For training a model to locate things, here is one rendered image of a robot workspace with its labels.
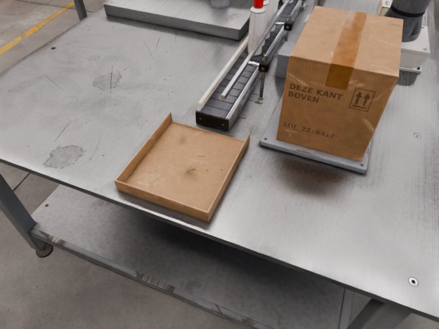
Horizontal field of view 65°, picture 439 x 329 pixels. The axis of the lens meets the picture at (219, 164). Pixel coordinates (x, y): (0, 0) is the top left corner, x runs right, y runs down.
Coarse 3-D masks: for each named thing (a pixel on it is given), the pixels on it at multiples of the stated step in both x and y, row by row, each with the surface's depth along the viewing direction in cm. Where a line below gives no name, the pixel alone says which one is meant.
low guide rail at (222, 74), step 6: (246, 42) 126; (240, 48) 122; (234, 54) 119; (234, 60) 118; (228, 66) 114; (222, 72) 111; (216, 78) 109; (222, 78) 112; (216, 84) 108; (210, 90) 105; (204, 96) 103; (198, 102) 101; (204, 102) 103
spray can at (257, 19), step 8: (256, 0) 111; (256, 8) 113; (264, 8) 114; (256, 16) 114; (264, 16) 115; (256, 24) 116; (256, 32) 118; (248, 40) 123; (256, 40) 120; (248, 48) 124; (256, 56) 125
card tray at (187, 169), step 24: (168, 120) 105; (144, 144) 95; (168, 144) 100; (192, 144) 100; (216, 144) 100; (240, 144) 100; (144, 168) 94; (168, 168) 94; (192, 168) 94; (216, 168) 94; (144, 192) 84; (168, 192) 88; (192, 192) 88; (216, 192) 88; (192, 216) 83
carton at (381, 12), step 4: (380, 0) 160; (384, 0) 153; (388, 0) 153; (380, 4) 156; (384, 4) 150; (388, 4) 150; (380, 8) 153; (384, 8) 149; (388, 8) 148; (380, 12) 150; (384, 12) 150
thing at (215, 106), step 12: (288, 12) 150; (264, 48) 129; (240, 60) 123; (252, 60) 123; (228, 72) 118; (252, 72) 118; (240, 84) 113; (216, 96) 108; (228, 96) 108; (204, 108) 104; (216, 108) 104; (228, 108) 104
